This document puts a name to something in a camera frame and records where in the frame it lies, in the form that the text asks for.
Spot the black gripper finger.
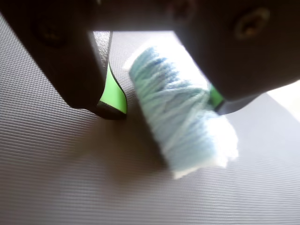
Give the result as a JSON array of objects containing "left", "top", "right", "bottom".
[
  {"left": 167, "top": 0, "right": 300, "bottom": 116},
  {"left": 0, "top": 0, "right": 128, "bottom": 121}
]

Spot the light blue yarn-wrapped block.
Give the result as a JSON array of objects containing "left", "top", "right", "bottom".
[{"left": 122, "top": 45, "right": 240, "bottom": 180}]

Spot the dark grey textured mat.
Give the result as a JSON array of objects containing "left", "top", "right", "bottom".
[{"left": 0, "top": 14, "right": 300, "bottom": 225}]

